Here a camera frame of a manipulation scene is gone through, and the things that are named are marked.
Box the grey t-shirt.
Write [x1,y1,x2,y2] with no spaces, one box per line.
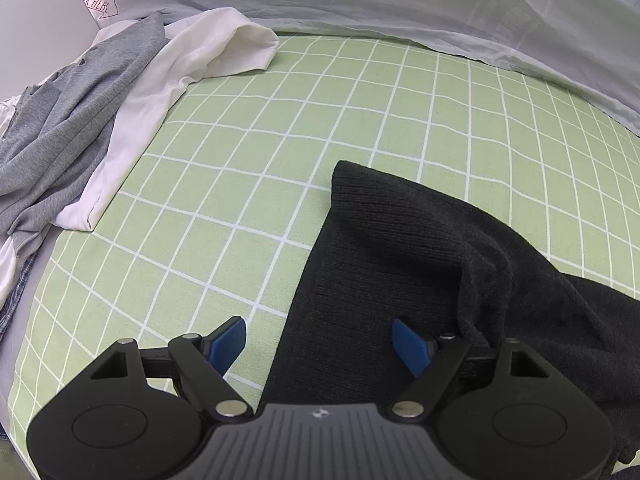
[0,12,169,259]

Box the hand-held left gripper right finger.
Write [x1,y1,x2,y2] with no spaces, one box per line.
[391,318,551,419]

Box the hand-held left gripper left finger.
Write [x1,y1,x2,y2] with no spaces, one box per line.
[90,315,254,419]

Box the black knit sweater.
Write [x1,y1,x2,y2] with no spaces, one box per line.
[260,160,640,467]

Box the blue plaid shirt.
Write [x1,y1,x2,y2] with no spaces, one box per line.
[0,252,39,342]

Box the white shirt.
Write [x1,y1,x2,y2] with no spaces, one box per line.
[0,95,28,312]
[54,6,279,232]

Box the green checked bed sheet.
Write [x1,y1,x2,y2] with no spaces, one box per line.
[9,32,640,480]

